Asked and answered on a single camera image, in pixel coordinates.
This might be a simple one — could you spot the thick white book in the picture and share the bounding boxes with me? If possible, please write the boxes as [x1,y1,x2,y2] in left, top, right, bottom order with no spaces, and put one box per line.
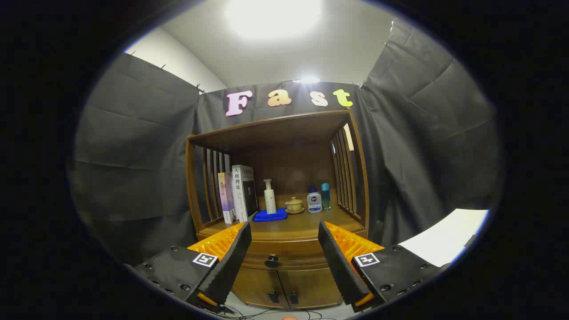
[232,165,259,222]

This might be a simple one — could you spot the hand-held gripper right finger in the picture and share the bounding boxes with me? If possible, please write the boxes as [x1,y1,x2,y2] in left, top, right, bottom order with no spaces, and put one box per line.
[317,221,445,313]

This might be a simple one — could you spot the blue folded cloth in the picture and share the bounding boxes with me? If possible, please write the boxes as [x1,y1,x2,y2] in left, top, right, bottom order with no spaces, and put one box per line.
[253,208,288,222]

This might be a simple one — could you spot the wooden countertop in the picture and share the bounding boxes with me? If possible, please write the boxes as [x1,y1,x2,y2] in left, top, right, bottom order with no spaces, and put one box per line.
[198,202,369,243]

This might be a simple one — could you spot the wooden cabinet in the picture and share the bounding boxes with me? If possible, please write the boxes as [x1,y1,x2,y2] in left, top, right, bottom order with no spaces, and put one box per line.
[185,109,370,310]

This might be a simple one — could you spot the round ceiling lamp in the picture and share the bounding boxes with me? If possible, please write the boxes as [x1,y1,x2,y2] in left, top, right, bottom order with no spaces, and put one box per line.
[224,0,323,40]

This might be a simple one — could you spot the white pump bottle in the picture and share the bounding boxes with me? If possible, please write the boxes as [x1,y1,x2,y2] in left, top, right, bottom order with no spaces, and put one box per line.
[263,179,277,215]

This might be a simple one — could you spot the wooden cabinet door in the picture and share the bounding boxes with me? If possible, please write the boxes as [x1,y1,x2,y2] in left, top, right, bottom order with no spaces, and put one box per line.
[278,268,343,309]
[231,267,285,309]

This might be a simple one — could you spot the wooden drawer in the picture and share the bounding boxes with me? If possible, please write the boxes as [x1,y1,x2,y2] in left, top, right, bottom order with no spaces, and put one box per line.
[240,239,343,270]

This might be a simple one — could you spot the black floor cables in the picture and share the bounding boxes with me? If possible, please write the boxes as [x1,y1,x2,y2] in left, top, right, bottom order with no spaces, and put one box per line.
[209,304,325,320]

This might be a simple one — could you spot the white appliance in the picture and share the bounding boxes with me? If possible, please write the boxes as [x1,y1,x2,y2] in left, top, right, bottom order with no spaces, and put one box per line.
[398,209,489,267]

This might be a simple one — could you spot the black backdrop cloth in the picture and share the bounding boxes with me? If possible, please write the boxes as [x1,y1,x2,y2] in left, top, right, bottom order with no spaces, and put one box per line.
[71,18,505,267]

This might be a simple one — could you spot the thin purple book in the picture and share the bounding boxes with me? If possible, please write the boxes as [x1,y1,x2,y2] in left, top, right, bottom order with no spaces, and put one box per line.
[217,172,236,224]

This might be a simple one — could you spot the white bottle with blue cap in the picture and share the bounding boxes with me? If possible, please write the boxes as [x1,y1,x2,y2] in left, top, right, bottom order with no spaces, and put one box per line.
[307,185,322,213]

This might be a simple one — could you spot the yellow lidded tea cup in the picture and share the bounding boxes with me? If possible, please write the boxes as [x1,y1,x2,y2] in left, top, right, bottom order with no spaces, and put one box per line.
[285,196,305,215]

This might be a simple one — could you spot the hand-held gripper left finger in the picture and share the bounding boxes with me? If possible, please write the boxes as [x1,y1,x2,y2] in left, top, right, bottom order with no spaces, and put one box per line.
[131,221,253,312]

